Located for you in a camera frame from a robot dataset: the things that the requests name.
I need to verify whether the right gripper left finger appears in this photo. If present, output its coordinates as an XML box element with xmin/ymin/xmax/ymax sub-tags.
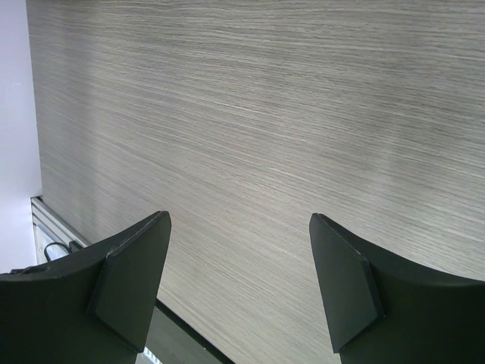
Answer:
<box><xmin>1</xmin><ymin>212</ymin><xmax>171</xmax><ymax>363</ymax></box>

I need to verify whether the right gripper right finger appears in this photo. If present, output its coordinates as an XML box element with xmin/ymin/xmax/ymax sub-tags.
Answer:
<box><xmin>309</xmin><ymin>213</ymin><xmax>484</xmax><ymax>363</ymax></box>

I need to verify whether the aluminium rail frame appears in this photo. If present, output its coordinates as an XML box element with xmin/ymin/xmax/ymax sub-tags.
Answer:
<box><xmin>31</xmin><ymin>197</ymin><xmax>90</xmax><ymax>265</ymax></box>

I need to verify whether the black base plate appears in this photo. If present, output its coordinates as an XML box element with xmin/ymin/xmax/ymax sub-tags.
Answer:
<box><xmin>146</xmin><ymin>300</ymin><xmax>233</xmax><ymax>364</ymax></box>

